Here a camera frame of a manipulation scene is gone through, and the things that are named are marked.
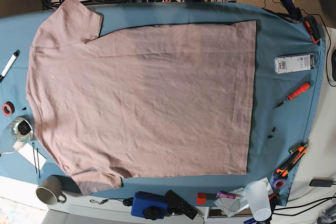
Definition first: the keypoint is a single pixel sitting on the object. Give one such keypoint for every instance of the pink T-shirt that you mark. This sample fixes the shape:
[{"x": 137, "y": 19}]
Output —
[{"x": 150, "y": 101}]

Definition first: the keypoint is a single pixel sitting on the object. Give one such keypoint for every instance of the red black block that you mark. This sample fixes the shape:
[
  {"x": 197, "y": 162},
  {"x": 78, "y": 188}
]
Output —
[{"x": 202, "y": 198}]

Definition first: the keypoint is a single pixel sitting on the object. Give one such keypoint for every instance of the black remote control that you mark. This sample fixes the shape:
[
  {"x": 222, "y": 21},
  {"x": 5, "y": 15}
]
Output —
[{"x": 177, "y": 205}]

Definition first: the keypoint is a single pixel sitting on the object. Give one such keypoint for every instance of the blue box device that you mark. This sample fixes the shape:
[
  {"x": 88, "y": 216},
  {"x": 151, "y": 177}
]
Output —
[{"x": 149, "y": 206}]

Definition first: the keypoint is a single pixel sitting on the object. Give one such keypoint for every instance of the purple small flashlight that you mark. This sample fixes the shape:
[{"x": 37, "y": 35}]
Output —
[{"x": 223, "y": 194}]

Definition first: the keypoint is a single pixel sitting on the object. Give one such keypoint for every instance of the black small screws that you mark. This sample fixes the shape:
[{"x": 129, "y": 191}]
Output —
[{"x": 272, "y": 133}]

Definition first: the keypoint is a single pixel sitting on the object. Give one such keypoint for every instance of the blue table cloth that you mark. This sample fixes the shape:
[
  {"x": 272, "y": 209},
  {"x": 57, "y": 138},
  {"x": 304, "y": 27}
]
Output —
[{"x": 275, "y": 37}]

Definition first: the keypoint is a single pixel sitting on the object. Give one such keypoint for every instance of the frosted plastic cup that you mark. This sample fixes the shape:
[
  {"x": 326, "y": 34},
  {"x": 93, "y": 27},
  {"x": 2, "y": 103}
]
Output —
[{"x": 257, "y": 197}]

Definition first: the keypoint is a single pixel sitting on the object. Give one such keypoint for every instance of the purple tape roll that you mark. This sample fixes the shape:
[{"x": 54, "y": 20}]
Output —
[{"x": 278, "y": 183}]

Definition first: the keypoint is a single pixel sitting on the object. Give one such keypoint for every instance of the orange black utility knife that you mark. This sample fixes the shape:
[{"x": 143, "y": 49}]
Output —
[{"x": 283, "y": 170}]

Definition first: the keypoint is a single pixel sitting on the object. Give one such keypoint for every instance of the black zip tie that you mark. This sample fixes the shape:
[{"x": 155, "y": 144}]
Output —
[
  {"x": 38, "y": 165},
  {"x": 33, "y": 146}
]

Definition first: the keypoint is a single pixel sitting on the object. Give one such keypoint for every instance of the clear tape roll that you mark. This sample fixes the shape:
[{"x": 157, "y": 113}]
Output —
[{"x": 21, "y": 129}]

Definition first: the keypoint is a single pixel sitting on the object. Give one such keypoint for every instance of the grey ceramic mug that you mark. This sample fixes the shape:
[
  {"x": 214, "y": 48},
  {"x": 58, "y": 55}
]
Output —
[{"x": 50, "y": 192}]

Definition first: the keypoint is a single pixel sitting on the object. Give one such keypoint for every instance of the white paper card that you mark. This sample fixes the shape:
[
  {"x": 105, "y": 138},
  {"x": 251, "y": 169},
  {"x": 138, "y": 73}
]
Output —
[{"x": 27, "y": 152}]

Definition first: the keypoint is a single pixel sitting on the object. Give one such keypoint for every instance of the white black marker pen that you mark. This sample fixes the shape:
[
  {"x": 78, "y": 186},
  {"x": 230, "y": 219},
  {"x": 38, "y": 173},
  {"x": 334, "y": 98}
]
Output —
[{"x": 9, "y": 64}]

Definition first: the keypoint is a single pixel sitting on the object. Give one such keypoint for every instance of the red tape roll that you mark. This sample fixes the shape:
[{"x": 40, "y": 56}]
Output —
[{"x": 8, "y": 108}]

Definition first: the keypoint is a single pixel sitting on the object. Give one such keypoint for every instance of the orange black tool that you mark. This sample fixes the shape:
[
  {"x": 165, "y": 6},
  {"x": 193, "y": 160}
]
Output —
[{"x": 312, "y": 28}]

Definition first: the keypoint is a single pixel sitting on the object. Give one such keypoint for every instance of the black phone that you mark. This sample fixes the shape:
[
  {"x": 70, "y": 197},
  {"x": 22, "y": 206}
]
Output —
[{"x": 318, "y": 182}]

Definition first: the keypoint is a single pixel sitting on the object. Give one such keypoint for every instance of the orange handle screwdriver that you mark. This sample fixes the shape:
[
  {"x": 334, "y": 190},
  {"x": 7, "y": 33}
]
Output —
[{"x": 303, "y": 88}]

